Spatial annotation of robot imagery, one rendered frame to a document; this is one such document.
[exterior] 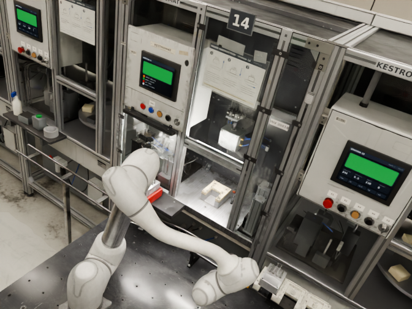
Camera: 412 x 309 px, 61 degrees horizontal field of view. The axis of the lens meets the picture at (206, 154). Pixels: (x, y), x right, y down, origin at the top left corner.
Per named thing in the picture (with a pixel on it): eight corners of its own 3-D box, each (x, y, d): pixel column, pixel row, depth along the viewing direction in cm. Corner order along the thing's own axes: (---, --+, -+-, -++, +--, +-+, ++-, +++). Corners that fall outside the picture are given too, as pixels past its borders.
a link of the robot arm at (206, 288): (208, 298, 154) (233, 288, 150) (195, 315, 140) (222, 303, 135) (197, 276, 156) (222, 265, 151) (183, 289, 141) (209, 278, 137)
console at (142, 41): (120, 105, 203) (124, 24, 179) (152, 94, 225) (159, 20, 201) (178, 133, 188) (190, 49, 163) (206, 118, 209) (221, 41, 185)
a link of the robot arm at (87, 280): (60, 308, 161) (57, 278, 150) (81, 277, 177) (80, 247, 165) (92, 319, 159) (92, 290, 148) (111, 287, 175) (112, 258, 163)
